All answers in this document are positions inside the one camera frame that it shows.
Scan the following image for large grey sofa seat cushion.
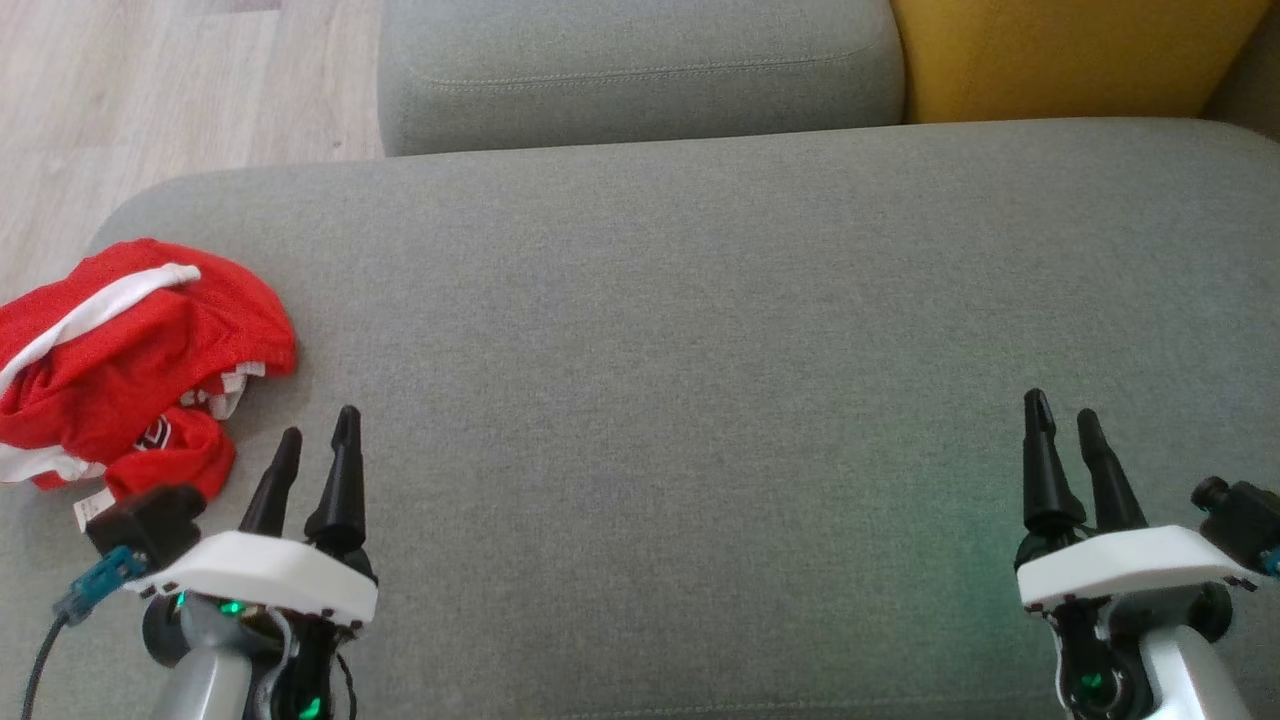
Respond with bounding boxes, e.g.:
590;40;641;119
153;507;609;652
0;117;1280;720

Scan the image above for red basketball jersey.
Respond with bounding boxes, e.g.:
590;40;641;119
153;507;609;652
0;385;237;533

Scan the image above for grey sofa backrest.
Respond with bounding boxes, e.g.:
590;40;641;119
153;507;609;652
1200;10;1280;141

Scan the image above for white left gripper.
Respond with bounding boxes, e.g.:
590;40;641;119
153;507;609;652
125;405;379;661

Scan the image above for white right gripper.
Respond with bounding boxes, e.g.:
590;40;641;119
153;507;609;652
1015;388;1257;626

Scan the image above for black cable with blue plug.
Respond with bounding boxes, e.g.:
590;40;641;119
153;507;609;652
20;545;151;720

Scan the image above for red shorts with white stripe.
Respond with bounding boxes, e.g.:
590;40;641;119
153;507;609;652
0;238;299;451

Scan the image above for yellow sofa cushion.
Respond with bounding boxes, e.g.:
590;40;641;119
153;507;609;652
890;0;1274;126

